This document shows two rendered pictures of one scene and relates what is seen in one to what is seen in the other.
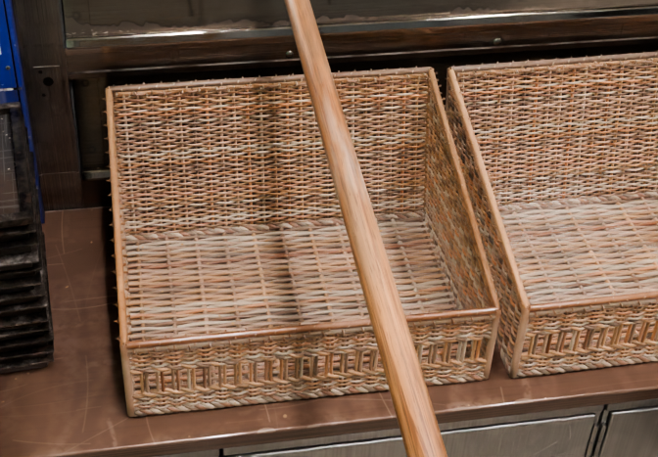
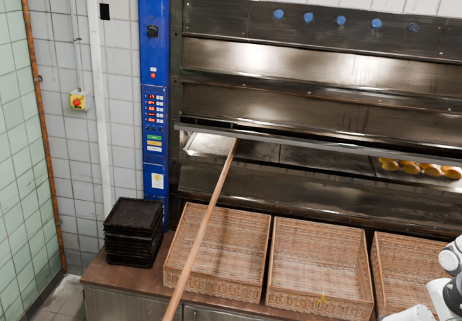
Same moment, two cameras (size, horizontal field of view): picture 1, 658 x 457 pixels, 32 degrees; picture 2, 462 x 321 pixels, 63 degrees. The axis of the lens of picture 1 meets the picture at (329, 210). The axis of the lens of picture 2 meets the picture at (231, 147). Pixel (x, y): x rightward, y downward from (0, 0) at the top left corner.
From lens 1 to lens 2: 72 cm
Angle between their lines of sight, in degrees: 21
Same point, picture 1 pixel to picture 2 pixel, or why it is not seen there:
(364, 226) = (195, 245)
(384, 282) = (191, 258)
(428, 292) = (254, 276)
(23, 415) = (139, 278)
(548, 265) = (291, 278)
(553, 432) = not seen: outside the picture
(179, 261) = not seen: hidden behind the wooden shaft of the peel
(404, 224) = (257, 257)
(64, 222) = (171, 234)
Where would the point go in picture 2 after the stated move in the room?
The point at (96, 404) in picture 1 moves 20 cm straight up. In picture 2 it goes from (157, 281) to (157, 254)
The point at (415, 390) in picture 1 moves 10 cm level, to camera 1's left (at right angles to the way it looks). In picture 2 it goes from (181, 281) to (157, 272)
